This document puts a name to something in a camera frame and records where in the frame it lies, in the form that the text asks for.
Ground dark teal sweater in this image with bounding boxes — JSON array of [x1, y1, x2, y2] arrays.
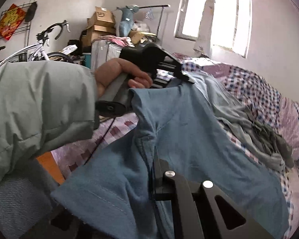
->
[[52, 83, 289, 238]]

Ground person left forearm sleeve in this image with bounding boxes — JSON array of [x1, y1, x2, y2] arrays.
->
[[0, 61, 99, 181]]

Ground black clothes rack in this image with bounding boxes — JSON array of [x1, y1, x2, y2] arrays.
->
[[115, 4, 171, 43]]

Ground person left hand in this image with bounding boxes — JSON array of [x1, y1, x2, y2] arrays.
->
[[94, 58, 153, 97]]

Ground blue plush shark toy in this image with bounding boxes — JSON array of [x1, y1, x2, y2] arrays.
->
[[117, 5, 139, 37]]

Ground clear plastic storage bag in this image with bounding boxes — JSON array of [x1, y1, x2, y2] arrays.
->
[[90, 35, 135, 71]]

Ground cardboard boxes stack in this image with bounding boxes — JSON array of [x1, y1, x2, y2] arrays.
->
[[80, 7, 158, 52]]

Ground window with curtain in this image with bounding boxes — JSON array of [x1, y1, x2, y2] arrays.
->
[[174, 0, 252, 58]]

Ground olive green garment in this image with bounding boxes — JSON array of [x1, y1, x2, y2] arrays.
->
[[244, 107, 294, 168]]

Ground bicycle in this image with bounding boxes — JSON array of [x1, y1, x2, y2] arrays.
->
[[0, 20, 74, 67]]

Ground plaid bed sheet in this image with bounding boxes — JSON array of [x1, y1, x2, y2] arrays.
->
[[50, 69, 299, 239]]

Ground plaid folded quilt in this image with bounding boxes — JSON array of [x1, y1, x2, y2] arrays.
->
[[173, 53, 299, 161]]

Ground red paper decoration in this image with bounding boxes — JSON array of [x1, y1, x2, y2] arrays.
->
[[0, 4, 26, 40]]

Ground person leg grey trousers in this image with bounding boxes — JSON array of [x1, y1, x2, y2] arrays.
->
[[0, 159, 58, 238]]

